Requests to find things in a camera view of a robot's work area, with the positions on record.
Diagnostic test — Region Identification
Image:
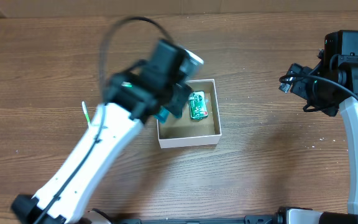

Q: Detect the blue mouthwash bottle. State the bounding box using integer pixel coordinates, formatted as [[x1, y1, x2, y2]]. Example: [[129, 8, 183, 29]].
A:
[[154, 106, 183, 123]]

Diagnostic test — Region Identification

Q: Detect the green soap packet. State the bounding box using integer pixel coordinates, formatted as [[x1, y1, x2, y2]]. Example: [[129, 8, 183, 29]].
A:
[[188, 91, 208, 120]]

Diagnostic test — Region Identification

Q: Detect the white green toothbrush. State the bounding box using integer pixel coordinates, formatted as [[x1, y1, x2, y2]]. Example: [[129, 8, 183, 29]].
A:
[[81, 101, 91, 126]]

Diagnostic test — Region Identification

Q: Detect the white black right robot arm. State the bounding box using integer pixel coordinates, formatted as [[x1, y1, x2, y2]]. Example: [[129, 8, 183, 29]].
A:
[[271, 30, 358, 223]]

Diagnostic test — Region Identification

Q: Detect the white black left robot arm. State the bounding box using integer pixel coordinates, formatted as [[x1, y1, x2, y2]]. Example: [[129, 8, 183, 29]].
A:
[[11, 39, 204, 223]]

